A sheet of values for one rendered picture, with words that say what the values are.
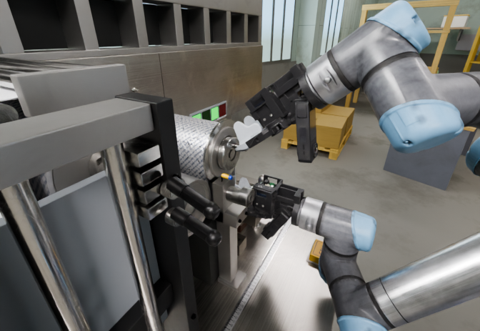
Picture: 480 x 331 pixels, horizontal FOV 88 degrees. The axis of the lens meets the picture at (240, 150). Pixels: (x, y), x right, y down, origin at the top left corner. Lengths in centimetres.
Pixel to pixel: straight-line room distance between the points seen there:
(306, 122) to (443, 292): 34
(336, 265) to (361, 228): 10
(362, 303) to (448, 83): 38
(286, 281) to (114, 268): 54
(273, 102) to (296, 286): 49
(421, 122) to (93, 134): 32
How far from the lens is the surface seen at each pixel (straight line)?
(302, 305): 71
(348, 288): 58
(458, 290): 54
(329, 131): 339
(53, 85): 28
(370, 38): 40
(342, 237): 58
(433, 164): 333
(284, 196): 61
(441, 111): 35
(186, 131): 54
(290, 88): 44
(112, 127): 19
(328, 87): 41
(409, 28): 40
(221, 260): 68
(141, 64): 79
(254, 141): 47
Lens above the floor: 149
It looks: 25 degrees down
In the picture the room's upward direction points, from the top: straight up
